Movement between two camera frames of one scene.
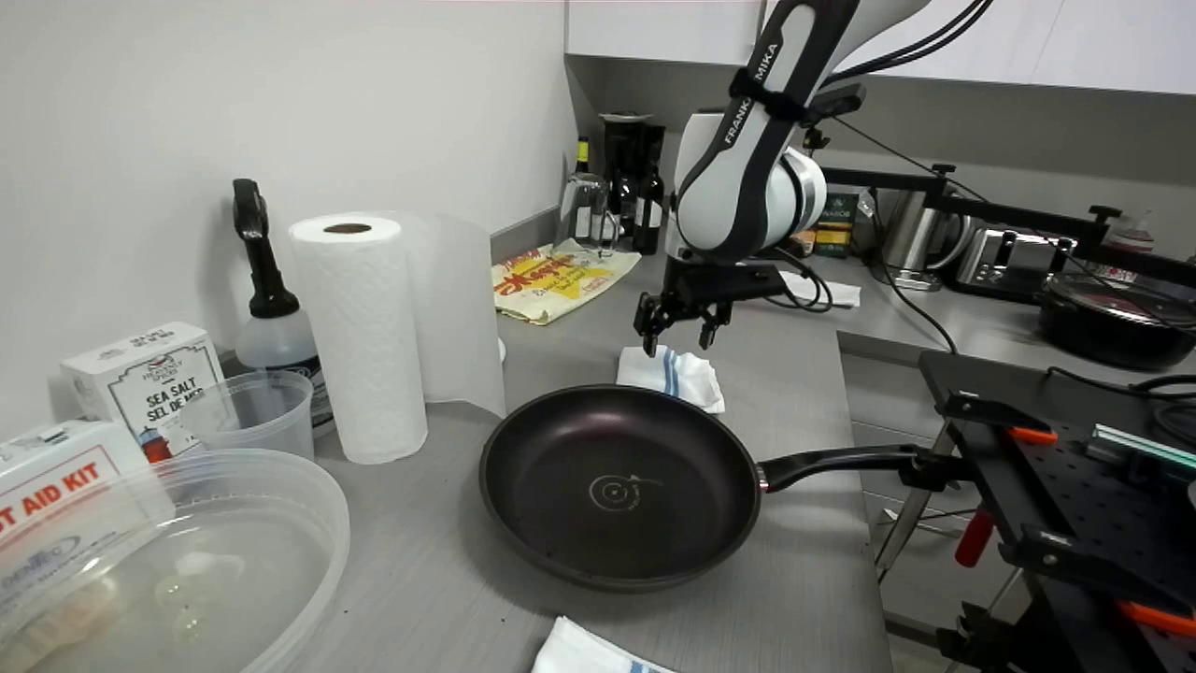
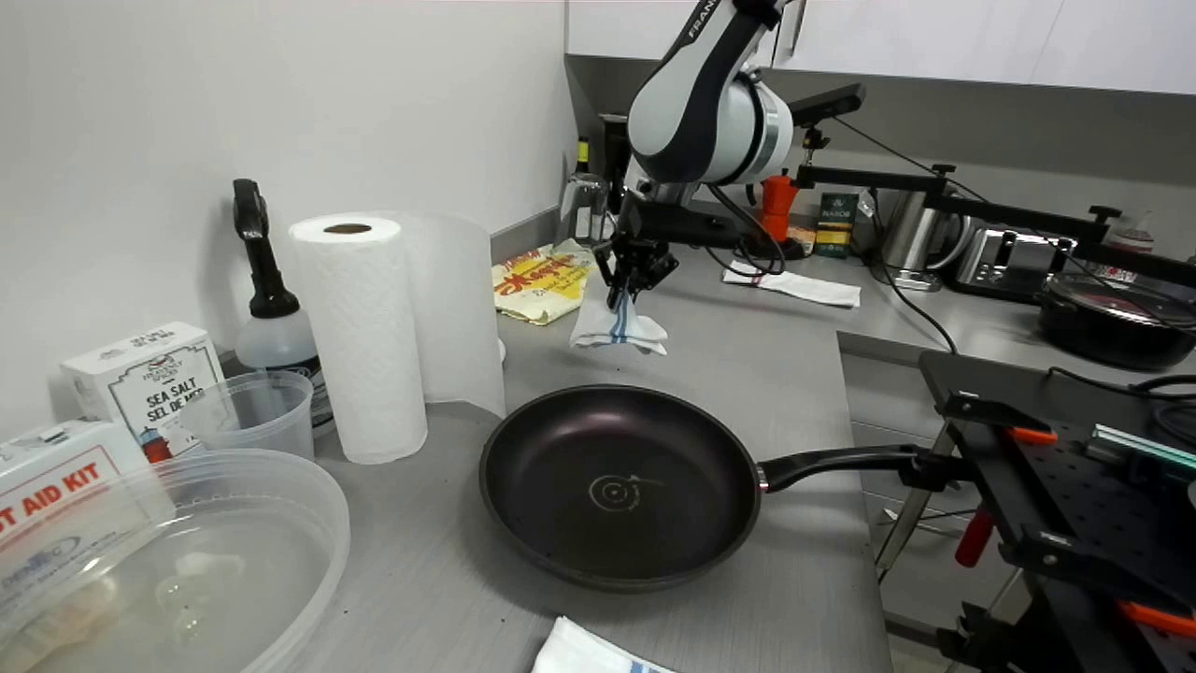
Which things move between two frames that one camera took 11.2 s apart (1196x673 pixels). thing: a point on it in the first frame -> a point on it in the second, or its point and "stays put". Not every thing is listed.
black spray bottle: (272, 336) stays put
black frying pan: (625, 487) stays put
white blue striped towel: (669, 371) -> (604, 323)
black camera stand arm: (1101, 229) stays put
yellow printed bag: (546, 281) stays put
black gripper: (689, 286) -> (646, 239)
